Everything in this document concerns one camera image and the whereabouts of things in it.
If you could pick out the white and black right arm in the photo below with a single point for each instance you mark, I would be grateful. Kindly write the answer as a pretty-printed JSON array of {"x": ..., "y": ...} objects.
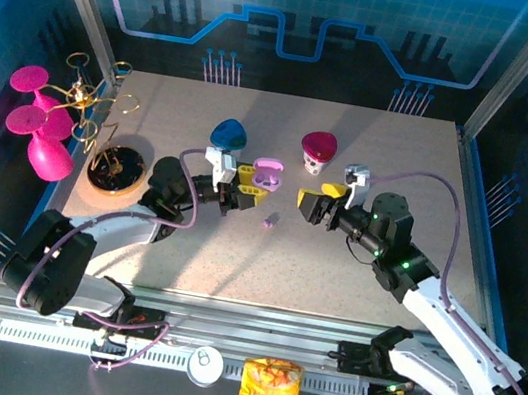
[{"x": 453, "y": 340}]

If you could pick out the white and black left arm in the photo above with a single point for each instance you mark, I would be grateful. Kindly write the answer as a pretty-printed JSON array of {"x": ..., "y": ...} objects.
[{"x": 122, "y": 229}]

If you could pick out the pink goblet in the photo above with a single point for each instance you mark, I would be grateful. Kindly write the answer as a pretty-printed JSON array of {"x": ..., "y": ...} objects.
[
  {"x": 29, "y": 78},
  {"x": 50, "y": 159}
]

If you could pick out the aluminium frame rail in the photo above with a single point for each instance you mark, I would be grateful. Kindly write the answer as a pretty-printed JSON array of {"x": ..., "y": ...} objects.
[{"x": 244, "y": 316}]

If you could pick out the white cup with blue lid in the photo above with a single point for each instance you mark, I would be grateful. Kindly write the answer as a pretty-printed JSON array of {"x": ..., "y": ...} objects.
[{"x": 228, "y": 136}]

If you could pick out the aluminium frame post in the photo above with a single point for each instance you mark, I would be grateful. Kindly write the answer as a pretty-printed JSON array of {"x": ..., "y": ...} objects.
[
  {"x": 519, "y": 68},
  {"x": 81, "y": 0}
]

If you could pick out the white cup with red lid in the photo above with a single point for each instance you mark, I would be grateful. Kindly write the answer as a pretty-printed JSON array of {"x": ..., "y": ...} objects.
[{"x": 319, "y": 146}]

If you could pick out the silver drink can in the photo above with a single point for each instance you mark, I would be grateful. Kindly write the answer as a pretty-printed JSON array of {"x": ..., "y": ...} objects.
[{"x": 205, "y": 364}]

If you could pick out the small purple earbud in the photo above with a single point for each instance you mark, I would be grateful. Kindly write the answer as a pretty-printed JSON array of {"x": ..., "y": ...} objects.
[{"x": 270, "y": 221}]

